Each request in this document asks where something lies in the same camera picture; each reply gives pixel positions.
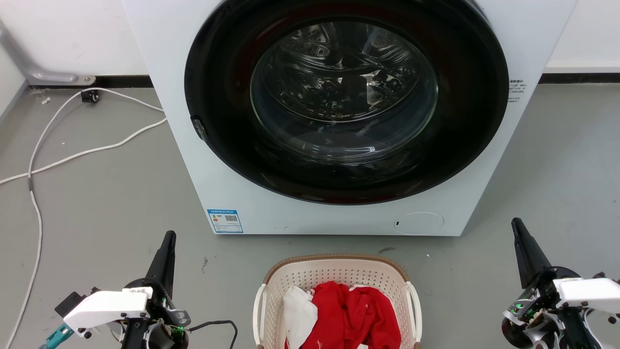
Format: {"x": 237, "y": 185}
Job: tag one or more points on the round filter cover flap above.
{"x": 419, "y": 223}

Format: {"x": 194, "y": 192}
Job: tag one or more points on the black round washer door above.
{"x": 223, "y": 97}

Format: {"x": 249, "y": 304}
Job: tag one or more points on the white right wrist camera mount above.
{"x": 588, "y": 292}

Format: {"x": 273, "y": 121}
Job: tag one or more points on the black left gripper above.
{"x": 164, "y": 315}

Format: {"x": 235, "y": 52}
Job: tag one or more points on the small black floor clip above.
{"x": 90, "y": 96}

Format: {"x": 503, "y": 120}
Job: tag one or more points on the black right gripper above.
{"x": 537, "y": 315}

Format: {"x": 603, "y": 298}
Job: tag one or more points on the small text sticker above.
{"x": 516, "y": 90}

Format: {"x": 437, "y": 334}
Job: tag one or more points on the grey metal pipe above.
{"x": 29, "y": 70}

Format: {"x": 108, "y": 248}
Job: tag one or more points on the white garment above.
{"x": 299, "y": 315}

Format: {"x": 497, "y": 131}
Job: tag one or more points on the blue energy label sticker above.
{"x": 225, "y": 220}

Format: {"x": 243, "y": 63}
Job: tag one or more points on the white front-load washing machine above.
{"x": 160, "y": 58}

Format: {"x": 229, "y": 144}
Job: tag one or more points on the cream plastic laundry basket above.
{"x": 334, "y": 274}

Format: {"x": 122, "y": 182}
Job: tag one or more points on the red garment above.
{"x": 356, "y": 315}

